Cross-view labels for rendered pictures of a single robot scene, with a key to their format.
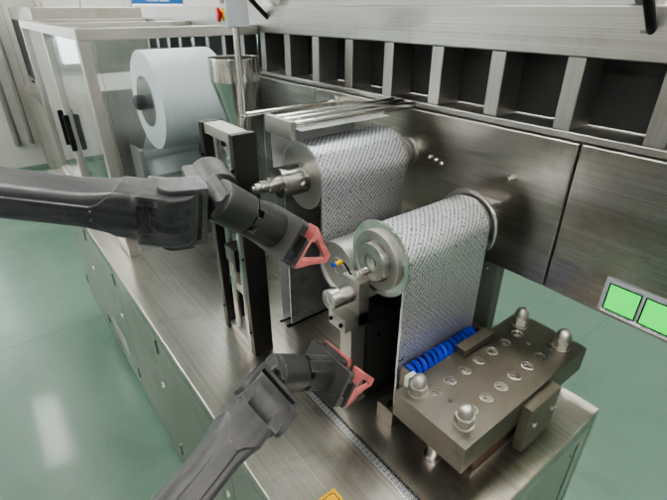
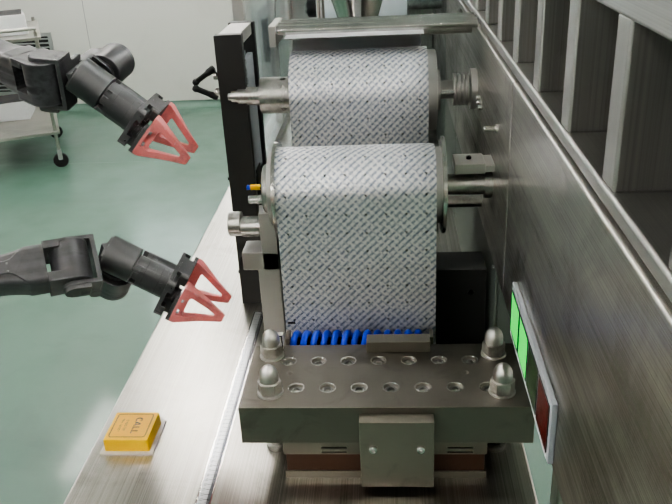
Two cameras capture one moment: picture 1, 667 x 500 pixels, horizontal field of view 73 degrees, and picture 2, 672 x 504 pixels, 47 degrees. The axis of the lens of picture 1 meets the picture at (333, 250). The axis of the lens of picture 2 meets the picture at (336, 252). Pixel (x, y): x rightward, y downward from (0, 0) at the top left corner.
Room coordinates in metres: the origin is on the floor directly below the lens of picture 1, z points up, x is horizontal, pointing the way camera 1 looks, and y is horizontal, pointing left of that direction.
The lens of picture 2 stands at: (-0.07, -0.90, 1.66)
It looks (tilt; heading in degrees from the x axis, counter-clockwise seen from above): 25 degrees down; 42
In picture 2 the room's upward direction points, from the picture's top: 3 degrees counter-clockwise
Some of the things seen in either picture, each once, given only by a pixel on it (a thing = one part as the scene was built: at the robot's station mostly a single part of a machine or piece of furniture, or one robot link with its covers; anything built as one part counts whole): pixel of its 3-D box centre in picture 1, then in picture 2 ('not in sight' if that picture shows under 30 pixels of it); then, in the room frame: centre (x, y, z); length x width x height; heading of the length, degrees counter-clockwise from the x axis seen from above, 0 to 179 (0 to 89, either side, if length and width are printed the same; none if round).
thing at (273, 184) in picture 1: (264, 186); (244, 96); (0.85, 0.14, 1.33); 0.06 x 0.03 x 0.03; 128
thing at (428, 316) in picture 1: (440, 313); (358, 288); (0.73, -0.22, 1.11); 0.23 x 0.01 x 0.18; 128
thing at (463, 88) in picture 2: (397, 153); (455, 89); (1.08, -0.16, 1.33); 0.07 x 0.07 x 0.07; 38
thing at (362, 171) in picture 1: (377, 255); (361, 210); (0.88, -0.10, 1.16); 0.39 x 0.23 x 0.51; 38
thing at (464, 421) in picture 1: (465, 414); (269, 379); (0.53, -0.22, 1.05); 0.04 x 0.04 x 0.04
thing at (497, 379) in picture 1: (493, 379); (385, 390); (0.66, -0.32, 1.00); 0.40 x 0.16 x 0.06; 128
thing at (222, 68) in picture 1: (234, 68); not in sight; (1.34, 0.28, 1.50); 0.14 x 0.14 x 0.06
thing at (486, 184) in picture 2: not in sight; (468, 183); (0.88, -0.31, 1.25); 0.07 x 0.04 x 0.04; 128
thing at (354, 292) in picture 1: (346, 343); (265, 291); (0.71, -0.03, 1.05); 0.06 x 0.05 x 0.31; 128
